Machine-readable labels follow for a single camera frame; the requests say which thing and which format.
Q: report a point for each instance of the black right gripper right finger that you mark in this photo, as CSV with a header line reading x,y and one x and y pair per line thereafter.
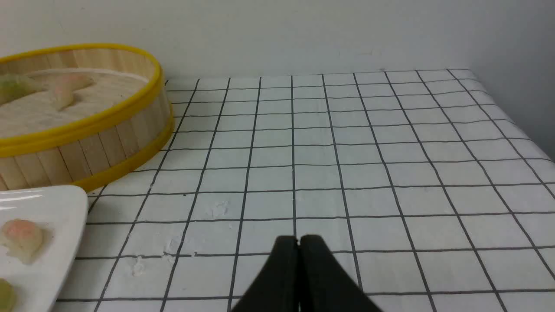
x,y
324,285

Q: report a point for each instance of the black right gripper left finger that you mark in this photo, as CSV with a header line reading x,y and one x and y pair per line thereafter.
x,y
273,289

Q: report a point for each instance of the pink dumpling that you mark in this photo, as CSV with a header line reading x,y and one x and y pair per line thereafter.
x,y
22,239
63,88

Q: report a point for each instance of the green dumpling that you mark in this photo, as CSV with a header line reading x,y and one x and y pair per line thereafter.
x,y
13,87

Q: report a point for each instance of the white square plate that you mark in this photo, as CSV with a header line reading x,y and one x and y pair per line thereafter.
x,y
60,212

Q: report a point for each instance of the pink dumpling on plate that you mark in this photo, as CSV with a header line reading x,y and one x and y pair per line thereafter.
x,y
22,239

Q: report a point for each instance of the green dumpling plate right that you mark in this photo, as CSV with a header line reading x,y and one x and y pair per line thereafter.
x,y
7,296

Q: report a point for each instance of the white checkered tablecloth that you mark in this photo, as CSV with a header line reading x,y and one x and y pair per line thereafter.
x,y
427,193

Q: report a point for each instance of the bamboo steamer basket yellow rim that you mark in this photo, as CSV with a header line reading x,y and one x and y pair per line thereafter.
x,y
113,127

